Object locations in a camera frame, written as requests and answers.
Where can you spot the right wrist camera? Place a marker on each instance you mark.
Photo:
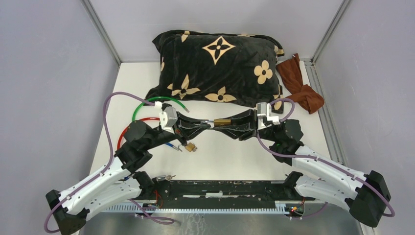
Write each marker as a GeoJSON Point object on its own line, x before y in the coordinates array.
{"type": "Point", "coordinates": [265, 117]}

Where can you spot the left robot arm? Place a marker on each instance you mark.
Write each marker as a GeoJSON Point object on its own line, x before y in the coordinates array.
{"type": "Point", "coordinates": [120, 178]}

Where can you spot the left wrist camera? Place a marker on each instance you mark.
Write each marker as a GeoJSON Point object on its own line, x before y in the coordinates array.
{"type": "Point", "coordinates": [168, 118]}

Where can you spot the brown cloth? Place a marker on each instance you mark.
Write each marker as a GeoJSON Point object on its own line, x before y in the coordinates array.
{"type": "Point", "coordinates": [301, 93]}

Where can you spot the small brass padlock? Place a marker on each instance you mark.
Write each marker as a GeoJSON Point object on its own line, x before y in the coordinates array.
{"type": "Point", "coordinates": [190, 147]}

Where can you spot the black padlock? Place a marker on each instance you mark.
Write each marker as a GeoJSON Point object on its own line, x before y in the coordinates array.
{"type": "Point", "coordinates": [165, 105]}

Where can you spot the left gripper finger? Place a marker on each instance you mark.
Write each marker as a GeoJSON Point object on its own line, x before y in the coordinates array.
{"type": "Point", "coordinates": [188, 122]}
{"type": "Point", "coordinates": [184, 135]}

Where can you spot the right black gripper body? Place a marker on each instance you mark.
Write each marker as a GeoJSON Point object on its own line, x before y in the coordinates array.
{"type": "Point", "coordinates": [254, 123]}

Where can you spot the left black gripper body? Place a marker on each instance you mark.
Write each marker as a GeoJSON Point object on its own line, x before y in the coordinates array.
{"type": "Point", "coordinates": [165, 136]}

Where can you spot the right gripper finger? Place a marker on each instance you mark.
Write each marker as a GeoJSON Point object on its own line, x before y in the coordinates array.
{"type": "Point", "coordinates": [234, 132]}
{"type": "Point", "coordinates": [241, 118]}

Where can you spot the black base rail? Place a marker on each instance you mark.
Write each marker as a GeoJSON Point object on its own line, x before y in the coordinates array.
{"type": "Point", "coordinates": [183, 194]}

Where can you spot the large brass padlock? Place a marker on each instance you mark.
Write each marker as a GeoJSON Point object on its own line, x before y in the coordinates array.
{"type": "Point", "coordinates": [217, 122]}

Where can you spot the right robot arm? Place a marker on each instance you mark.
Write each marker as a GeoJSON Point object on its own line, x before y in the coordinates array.
{"type": "Point", "coordinates": [364, 195]}

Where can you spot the black floral pillow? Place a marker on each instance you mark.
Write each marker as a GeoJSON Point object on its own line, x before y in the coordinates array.
{"type": "Point", "coordinates": [219, 67]}

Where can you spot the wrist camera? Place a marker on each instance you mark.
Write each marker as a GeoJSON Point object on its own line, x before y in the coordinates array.
{"type": "Point", "coordinates": [265, 117]}
{"type": "Point", "coordinates": [168, 118]}

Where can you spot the blue cable lock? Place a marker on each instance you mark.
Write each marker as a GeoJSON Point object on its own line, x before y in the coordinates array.
{"type": "Point", "coordinates": [160, 155]}

